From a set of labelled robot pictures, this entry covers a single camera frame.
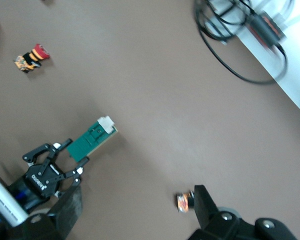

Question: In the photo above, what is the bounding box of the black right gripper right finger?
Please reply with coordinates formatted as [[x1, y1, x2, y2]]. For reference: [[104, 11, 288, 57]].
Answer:
[[187, 184, 299, 240]]

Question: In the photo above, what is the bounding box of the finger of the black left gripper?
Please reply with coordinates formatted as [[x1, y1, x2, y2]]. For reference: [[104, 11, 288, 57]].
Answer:
[[21, 138, 73, 168], [53, 156, 90, 198]]

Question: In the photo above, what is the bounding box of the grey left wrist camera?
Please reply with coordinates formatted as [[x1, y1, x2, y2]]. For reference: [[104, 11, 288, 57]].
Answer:
[[0, 171, 30, 227]]

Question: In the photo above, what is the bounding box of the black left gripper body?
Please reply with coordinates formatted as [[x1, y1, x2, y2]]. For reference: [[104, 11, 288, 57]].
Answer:
[[8, 162, 66, 210]]

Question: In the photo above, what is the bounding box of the black looped cable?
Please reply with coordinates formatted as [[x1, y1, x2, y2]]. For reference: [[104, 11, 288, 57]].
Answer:
[[193, 0, 290, 85]]

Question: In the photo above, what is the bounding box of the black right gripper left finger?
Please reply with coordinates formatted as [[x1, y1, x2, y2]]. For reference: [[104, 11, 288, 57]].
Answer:
[[19, 185, 84, 240]]

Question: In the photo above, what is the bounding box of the black power adapter orange label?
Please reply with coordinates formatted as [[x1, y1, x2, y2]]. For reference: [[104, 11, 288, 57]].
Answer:
[[248, 9, 287, 47]]

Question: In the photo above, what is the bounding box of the red mushroom button orange block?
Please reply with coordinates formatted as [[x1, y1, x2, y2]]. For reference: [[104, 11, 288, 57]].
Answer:
[[13, 43, 51, 74]]

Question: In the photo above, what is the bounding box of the black button orange contact block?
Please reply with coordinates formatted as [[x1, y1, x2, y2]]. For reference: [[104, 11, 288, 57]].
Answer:
[[176, 190, 196, 214]]

